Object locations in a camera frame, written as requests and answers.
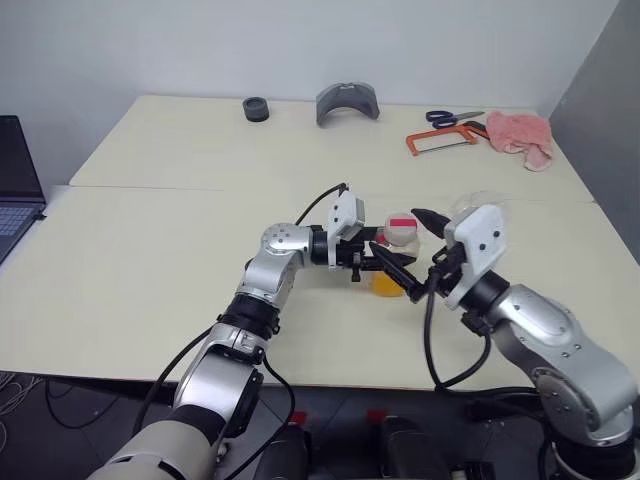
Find clear bottle with orange drink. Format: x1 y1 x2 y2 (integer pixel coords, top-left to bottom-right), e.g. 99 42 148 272
370 212 421 300

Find pink cloth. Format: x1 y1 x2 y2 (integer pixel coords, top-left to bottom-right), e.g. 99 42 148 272
485 110 556 173

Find grey partition panel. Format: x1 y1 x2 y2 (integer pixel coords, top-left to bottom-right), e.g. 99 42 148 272
547 32 640 281

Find black round foam ring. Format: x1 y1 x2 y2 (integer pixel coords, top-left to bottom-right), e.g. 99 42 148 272
242 95 272 124

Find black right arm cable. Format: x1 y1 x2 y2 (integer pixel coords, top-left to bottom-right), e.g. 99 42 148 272
422 264 495 392

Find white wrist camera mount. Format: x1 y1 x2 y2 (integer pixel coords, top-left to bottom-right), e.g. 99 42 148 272
443 203 510 311
327 191 370 272

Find orange hacksaw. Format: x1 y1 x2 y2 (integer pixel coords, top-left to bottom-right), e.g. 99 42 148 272
405 119 489 159

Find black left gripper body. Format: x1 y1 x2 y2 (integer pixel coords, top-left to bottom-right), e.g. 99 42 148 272
337 227 377 284

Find white thin wires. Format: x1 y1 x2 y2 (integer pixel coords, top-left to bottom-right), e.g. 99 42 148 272
0 372 45 427

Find clear wine glass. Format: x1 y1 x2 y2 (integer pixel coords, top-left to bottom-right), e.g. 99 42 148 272
449 188 516 231

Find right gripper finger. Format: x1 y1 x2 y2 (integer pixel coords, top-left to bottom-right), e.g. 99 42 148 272
370 243 426 305
410 207 452 239

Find blue handled scissors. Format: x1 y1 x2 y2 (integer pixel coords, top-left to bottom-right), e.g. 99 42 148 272
425 109 486 129

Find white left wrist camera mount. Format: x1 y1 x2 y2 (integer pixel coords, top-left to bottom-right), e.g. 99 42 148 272
327 191 370 272

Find dark grey laptop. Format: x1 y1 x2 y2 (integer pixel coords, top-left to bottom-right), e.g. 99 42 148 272
0 115 49 266

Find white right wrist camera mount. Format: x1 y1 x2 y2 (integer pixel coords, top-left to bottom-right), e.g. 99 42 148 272
443 203 510 311

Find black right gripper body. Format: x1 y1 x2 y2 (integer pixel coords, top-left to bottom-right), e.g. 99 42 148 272
424 243 469 301

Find grey curved plastic shell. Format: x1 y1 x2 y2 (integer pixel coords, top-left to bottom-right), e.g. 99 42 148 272
315 81 382 129

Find dark rounded shape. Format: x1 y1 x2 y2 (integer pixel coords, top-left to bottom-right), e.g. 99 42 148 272
258 424 312 480

